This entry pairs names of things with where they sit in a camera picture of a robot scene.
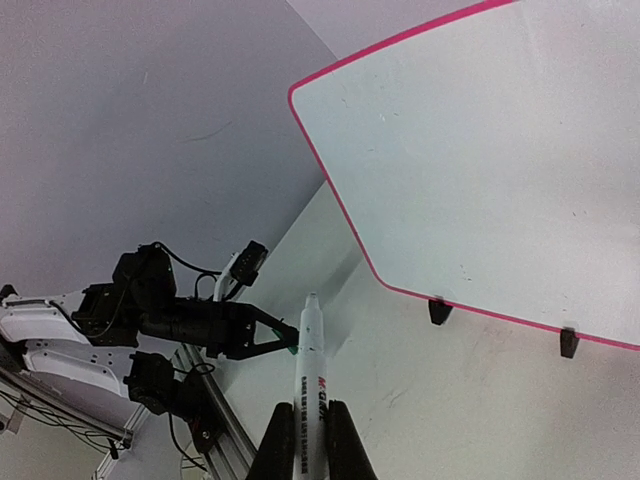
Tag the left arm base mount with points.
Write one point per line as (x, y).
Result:
(152, 382)

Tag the left whiteboard stand foot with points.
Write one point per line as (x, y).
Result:
(439, 311)

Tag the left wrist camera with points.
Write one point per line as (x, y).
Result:
(245, 268)

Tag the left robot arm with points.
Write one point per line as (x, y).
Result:
(92, 335)

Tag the right whiteboard stand foot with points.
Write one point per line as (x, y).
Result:
(569, 341)

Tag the whiteboard stand foot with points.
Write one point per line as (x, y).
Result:
(439, 311)
(569, 341)

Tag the green whiteboard marker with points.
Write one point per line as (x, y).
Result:
(310, 395)

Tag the aluminium front rail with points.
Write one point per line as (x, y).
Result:
(164, 449)

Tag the green marker cap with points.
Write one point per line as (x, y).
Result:
(293, 350)

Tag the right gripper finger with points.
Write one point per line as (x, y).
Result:
(346, 455)

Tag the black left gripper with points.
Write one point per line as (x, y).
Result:
(228, 328)

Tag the pink-framed whiteboard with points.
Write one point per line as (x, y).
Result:
(489, 159)

